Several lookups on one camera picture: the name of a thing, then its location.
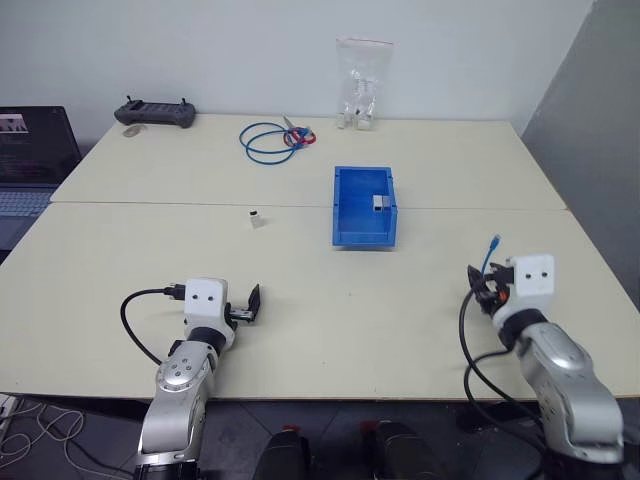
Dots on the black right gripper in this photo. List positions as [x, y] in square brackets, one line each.
[492, 296]

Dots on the small metal scissors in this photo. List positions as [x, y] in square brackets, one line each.
[288, 122]

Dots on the small white connector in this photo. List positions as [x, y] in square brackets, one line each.
[257, 220]

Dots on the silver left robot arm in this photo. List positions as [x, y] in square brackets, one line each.
[175, 400]

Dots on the dark rounded shape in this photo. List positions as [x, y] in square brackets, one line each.
[400, 450]
[285, 452]

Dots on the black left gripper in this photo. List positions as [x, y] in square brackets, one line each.
[240, 314]

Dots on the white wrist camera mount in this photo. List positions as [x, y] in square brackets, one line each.
[532, 282]
[205, 310]

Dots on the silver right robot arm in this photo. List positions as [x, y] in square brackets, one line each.
[565, 380]

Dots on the small grey part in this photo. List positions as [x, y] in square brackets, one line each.
[381, 202]

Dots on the grey partition panel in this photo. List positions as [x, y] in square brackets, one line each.
[595, 140]

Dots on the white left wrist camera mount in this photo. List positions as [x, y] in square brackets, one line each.
[205, 310]

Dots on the blue plastic bin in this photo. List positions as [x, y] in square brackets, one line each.
[364, 220]

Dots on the dark grey remote controller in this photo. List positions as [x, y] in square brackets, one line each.
[155, 114]

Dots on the open laptop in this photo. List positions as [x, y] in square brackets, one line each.
[30, 160]

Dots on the white power strip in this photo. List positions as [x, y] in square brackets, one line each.
[5, 407]

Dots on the clear plastic zip bag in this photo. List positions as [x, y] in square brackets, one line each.
[364, 80]

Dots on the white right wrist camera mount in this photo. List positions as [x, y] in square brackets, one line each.
[532, 282]

